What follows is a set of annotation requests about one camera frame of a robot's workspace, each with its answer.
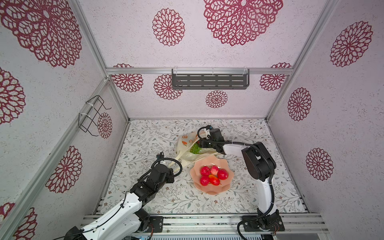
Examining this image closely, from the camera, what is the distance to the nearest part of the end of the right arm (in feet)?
2.63

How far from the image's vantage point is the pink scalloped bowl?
0.84 metres

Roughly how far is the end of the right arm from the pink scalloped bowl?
7cm
